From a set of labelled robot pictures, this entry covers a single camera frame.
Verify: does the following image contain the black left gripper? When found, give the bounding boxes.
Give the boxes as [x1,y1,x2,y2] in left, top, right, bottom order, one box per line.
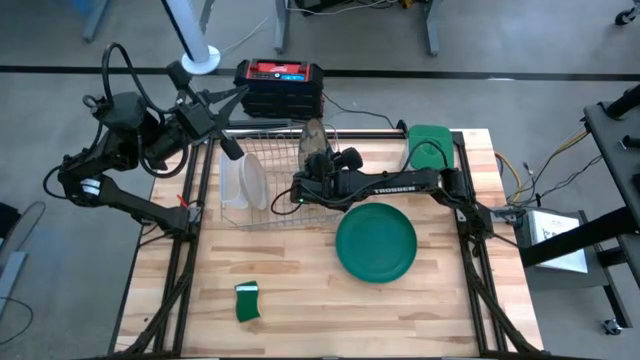
[167,59,251,162]

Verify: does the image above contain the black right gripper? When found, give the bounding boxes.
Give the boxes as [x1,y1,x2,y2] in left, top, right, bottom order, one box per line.
[289,147,365,207]

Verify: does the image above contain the floral glass plate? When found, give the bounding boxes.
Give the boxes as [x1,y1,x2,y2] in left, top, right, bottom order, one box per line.
[297,117,330,172]

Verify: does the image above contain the dark green plate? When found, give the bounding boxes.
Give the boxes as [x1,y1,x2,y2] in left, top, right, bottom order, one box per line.
[334,201,419,286]

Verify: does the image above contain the white tower fan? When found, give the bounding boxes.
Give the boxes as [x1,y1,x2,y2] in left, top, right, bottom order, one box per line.
[163,0,223,77]

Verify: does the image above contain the grey desk leg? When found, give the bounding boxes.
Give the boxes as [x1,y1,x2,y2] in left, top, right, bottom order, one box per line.
[272,0,292,55]
[423,0,442,57]
[81,0,110,44]

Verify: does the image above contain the green Cascade detergent tub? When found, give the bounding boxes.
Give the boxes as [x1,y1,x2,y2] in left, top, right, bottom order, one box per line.
[406,124,456,172]

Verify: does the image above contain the green sponge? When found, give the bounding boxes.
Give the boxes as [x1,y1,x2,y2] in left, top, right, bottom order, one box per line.
[234,280,263,324]

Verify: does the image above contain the white box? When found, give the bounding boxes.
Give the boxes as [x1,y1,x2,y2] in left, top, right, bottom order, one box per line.
[518,209,591,275]

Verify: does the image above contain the grey metal stand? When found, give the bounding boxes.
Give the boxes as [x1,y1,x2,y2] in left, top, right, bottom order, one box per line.
[0,199,47,321]

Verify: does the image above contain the black cart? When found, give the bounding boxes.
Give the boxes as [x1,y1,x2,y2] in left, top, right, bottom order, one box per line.
[518,83,640,331]

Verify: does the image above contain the caster wheel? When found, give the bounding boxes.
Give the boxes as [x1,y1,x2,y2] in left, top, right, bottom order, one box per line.
[613,3,640,27]
[601,317,625,337]

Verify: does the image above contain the wire dish rack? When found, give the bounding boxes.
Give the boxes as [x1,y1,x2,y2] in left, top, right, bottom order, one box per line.
[218,121,352,232]

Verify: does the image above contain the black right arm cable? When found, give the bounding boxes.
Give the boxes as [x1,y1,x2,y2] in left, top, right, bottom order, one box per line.
[270,186,304,217]

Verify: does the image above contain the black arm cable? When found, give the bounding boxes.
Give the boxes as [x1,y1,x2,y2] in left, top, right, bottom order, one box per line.
[270,186,304,217]
[99,41,191,180]

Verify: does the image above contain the black power cable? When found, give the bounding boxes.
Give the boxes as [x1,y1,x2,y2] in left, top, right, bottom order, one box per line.
[322,91,407,132]

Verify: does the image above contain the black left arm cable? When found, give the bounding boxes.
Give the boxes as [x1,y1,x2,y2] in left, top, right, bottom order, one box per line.
[99,41,191,180]

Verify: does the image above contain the black aluminium table frame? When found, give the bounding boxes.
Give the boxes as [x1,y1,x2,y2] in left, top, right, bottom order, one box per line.
[107,127,541,360]

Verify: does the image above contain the yellow cable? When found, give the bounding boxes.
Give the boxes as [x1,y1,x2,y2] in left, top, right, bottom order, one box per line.
[494,127,590,201]

